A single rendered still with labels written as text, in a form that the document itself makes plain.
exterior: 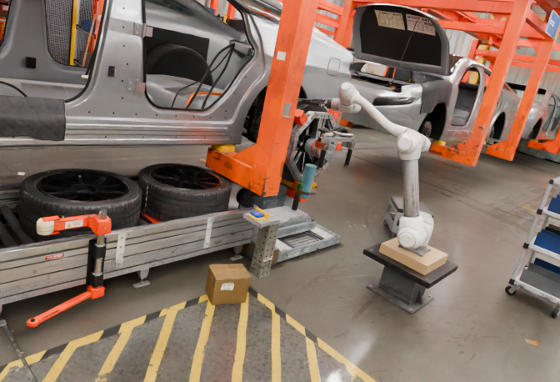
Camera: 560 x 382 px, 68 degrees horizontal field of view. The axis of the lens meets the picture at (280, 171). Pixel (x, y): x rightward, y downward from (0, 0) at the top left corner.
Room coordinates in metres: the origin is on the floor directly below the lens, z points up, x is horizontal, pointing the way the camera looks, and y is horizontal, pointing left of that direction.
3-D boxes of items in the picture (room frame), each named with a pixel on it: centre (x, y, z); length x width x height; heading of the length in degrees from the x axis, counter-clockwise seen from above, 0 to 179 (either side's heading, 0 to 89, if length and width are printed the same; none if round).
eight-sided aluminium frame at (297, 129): (3.20, -0.21, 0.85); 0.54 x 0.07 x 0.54; 139
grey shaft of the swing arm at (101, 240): (1.92, 0.84, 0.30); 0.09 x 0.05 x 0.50; 139
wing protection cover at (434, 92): (5.87, -1.82, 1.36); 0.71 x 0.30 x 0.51; 139
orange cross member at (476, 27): (8.35, -2.90, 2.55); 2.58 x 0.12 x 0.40; 49
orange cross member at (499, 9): (6.89, -1.64, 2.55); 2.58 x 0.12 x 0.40; 49
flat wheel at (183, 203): (2.85, 0.65, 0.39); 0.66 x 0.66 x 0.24
